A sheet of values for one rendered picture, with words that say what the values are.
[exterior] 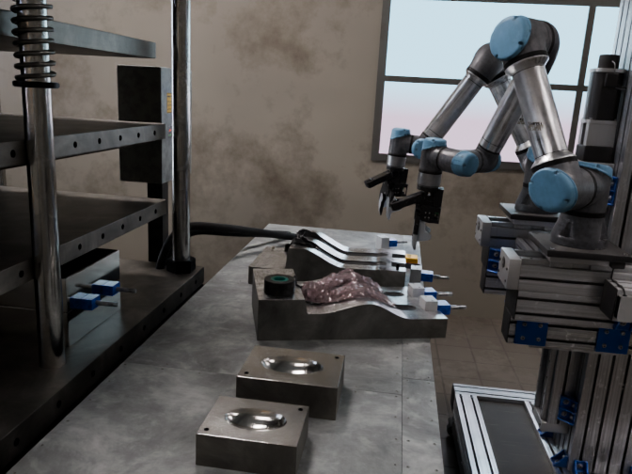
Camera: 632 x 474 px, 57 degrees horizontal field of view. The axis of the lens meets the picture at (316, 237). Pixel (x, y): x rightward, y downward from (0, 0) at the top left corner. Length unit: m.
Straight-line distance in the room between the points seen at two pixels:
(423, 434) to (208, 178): 3.09
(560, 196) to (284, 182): 2.56
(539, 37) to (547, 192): 0.41
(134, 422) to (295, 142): 2.90
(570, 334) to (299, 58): 2.58
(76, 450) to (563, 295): 1.29
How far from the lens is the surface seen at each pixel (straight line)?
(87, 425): 1.21
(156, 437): 1.15
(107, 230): 1.68
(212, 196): 4.05
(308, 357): 1.27
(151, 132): 1.91
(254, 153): 3.94
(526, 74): 1.70
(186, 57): 1.99
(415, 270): 2.01
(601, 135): 2.02
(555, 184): 1.62
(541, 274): 1.76
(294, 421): 1.07
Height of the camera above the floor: 1.42
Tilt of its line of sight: 14 degrees down
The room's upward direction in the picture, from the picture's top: 3 degrees clockwise
